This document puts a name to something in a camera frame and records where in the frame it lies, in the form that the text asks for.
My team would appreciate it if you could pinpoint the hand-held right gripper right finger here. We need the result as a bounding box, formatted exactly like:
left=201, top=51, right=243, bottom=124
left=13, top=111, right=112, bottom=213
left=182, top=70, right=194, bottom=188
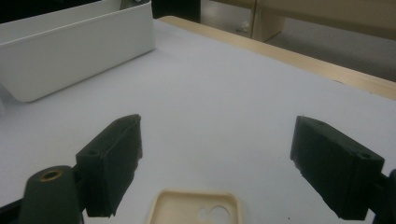
left=290, top=115, right=386, bottom=221

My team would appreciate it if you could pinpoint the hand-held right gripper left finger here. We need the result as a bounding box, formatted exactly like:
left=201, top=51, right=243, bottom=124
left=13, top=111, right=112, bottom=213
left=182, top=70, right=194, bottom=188
left=75, top=113, right=144, bottom=218

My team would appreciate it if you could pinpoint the beige phone case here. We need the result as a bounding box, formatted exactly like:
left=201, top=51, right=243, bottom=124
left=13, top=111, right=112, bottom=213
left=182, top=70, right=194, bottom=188
left=146, top=189, right=244, bottom=224

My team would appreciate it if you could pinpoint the white plastic bin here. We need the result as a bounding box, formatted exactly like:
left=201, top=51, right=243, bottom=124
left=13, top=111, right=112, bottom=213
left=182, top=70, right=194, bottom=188
left=0, top=0, right=156, bottom=104

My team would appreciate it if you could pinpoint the white table mat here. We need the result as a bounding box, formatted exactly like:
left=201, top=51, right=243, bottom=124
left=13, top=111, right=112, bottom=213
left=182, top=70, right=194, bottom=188
left=0, top=18, right=396, bottom=224

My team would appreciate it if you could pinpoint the light wooden desk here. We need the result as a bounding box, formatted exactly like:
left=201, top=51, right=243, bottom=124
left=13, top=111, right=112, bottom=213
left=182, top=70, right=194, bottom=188
left=200, top=0, right=396, bottom=43

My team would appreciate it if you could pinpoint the black curtain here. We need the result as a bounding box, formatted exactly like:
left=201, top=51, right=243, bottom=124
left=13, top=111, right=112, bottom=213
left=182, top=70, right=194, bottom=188
left=0, top=0, right=202, bottom=24

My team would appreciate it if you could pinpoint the crumpled white paper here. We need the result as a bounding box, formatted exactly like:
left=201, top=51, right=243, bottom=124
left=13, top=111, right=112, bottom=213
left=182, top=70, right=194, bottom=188
left=236, top=20, right=252, bottom=34

